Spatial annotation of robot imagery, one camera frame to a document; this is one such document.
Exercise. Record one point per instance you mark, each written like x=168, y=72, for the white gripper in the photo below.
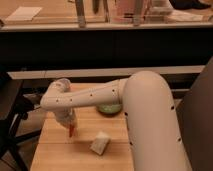
x=66, y=117

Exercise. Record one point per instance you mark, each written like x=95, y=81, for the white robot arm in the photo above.
x=152, y=123

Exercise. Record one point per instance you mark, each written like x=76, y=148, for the green ceramic bowl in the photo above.
x=109, y=109

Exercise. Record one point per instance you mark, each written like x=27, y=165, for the white paper cup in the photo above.
x=63, y=84

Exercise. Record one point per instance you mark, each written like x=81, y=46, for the white sponge block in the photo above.
x=100, y=143

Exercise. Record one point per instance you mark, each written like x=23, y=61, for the black chair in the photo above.
x=14, y=107

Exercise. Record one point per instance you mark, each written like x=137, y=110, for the white paper sheet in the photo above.
x=24, y=14

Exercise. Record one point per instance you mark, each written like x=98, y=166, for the metal post left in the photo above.
x=80, y=13

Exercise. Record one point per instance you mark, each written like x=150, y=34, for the metal post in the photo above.
x=137, y=12
x=80, y=13

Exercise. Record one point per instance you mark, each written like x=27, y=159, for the metal post right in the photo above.
x=137, y=12

